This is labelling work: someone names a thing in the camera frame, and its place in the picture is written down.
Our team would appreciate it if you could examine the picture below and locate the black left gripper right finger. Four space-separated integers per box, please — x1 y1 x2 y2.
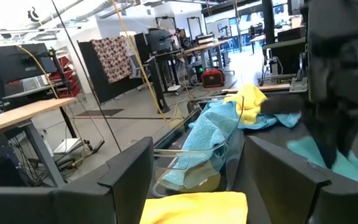
243 135 358 224

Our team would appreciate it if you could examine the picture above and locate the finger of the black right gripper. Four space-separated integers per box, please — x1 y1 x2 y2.
301 102 357 169

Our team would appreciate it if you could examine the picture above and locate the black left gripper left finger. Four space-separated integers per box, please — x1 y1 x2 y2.
0 136 154 224

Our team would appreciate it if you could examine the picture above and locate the teal microfiber towel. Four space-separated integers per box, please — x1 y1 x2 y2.
287 135 358 190

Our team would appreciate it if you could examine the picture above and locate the light blue microfiber towel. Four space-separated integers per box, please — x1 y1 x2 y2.
161 100 241 191
237 111 302 131

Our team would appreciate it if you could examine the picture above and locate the yellow microfiber towel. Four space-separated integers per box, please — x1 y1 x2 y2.
223 83 269 125
139 190 249 224

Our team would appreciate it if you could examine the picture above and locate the clear plastic basket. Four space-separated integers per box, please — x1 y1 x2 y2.
152 95 246 199

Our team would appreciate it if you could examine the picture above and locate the wooden top desk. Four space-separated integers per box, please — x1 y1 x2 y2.
0 97 78 187

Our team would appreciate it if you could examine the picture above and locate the black divider panel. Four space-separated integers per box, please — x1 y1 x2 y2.
77 39 144 105

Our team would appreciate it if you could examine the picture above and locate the red shelf cart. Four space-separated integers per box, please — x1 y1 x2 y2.
48 55 83 98

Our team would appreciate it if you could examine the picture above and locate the red portable machine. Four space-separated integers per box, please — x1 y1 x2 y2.
201 67 226 88

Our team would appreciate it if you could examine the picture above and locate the black standing desk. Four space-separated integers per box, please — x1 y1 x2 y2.
141 49 183 114

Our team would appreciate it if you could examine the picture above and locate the patterned hanging cloth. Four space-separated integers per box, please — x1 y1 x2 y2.
91 35 134 84

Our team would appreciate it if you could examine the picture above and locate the black computer monitor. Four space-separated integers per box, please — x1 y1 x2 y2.
0 42 58 84

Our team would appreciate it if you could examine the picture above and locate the black hanging cable with coil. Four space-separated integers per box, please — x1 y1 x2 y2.
50 0 123 154

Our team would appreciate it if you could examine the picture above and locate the yellow extension cable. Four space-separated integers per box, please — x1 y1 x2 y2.
109 0 168 121

